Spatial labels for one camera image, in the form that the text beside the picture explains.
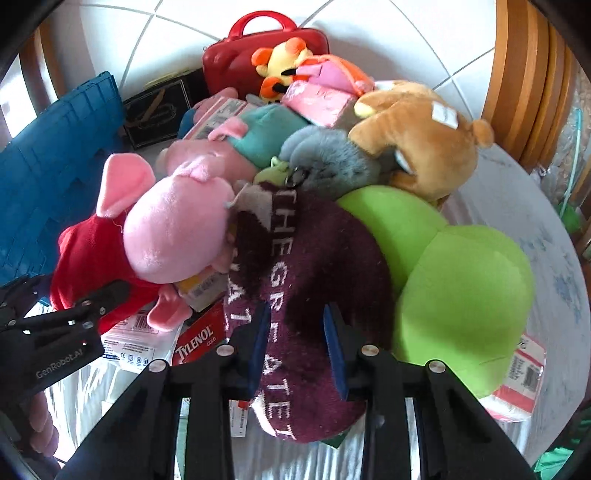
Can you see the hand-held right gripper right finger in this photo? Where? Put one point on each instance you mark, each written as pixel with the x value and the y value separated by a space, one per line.
pixel 334 350

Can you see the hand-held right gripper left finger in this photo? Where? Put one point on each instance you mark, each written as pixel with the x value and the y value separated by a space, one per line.
pixel 259 344

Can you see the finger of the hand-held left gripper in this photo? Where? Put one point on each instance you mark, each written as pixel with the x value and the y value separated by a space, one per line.
pixel 107 296
pixel 21 290

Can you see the maroon knit hat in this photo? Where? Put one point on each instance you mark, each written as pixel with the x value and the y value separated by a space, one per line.
pixel 323 258

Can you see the pink pig plush red clothes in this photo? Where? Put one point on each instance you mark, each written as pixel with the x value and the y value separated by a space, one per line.
pixel 175 230

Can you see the blue plastic crate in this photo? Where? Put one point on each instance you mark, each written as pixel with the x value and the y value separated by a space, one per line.
pixel 46 161

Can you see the green plush toy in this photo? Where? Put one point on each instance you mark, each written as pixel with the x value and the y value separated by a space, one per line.
pixel 461 286

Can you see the person's left hand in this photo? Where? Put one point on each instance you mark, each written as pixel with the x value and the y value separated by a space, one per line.
pixel 42 427

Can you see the white flat packet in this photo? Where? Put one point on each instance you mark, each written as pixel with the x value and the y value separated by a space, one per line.
pixel 134 346

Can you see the red medicine box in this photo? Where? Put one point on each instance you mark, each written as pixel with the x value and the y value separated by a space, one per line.
pixel 198 341

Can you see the small white labelled box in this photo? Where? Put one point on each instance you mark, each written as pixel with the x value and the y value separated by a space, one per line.
pixel 240 420

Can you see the yellow box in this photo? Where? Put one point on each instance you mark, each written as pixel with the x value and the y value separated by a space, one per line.
pixel 198 287

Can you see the black box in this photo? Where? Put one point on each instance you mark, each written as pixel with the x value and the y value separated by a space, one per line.
pixel 157 110

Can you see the red white packet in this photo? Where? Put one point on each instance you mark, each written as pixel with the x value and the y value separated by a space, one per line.
pixel 526 369

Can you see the grey plush toy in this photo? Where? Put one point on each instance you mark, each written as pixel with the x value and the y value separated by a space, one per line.
pixel 332 157

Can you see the pink white carton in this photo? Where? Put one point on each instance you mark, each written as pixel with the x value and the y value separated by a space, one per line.
pixel 217 117

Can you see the pink mouse plush teal ears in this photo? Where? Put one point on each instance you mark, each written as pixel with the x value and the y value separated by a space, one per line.
pixel 258 129

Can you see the brown bear plush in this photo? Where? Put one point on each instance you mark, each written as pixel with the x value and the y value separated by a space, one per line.
pixel 429 147

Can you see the striped light blue cloth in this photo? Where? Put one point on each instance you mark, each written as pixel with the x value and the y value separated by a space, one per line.
pixel 531 230

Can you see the pink box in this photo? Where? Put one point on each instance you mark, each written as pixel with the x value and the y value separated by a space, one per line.
pixel 318 101

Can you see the red hard case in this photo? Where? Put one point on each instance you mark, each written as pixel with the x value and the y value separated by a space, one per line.
pixel 231 64

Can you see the pink orange plush purse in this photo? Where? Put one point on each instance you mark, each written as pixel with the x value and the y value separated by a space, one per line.
pixel 341 74

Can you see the yellow plush orange cheeks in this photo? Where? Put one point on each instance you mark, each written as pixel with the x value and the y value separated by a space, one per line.
pixel 281 60

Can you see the teal plastic tube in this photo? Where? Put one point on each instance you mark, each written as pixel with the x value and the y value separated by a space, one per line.
pixel 572 161

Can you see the clear plastic bag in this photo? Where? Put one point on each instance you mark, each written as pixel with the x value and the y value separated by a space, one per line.
pixel 565 147

